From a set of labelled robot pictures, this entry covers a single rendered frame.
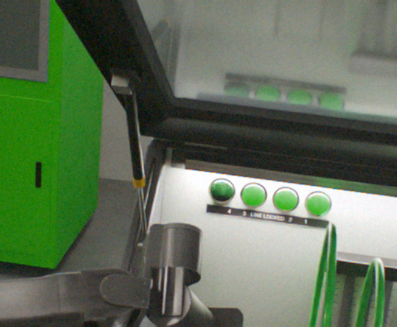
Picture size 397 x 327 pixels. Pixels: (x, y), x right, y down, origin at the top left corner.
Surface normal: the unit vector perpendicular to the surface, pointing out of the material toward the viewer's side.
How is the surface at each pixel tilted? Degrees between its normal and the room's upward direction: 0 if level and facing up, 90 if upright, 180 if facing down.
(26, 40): 90
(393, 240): 90
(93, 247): 0
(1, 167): 90
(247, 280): 90
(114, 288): 41
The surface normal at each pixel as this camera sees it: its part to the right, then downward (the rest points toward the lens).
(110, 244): 0.10, -0.93
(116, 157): -0.03, 0.36
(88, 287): 0.23, -0.45
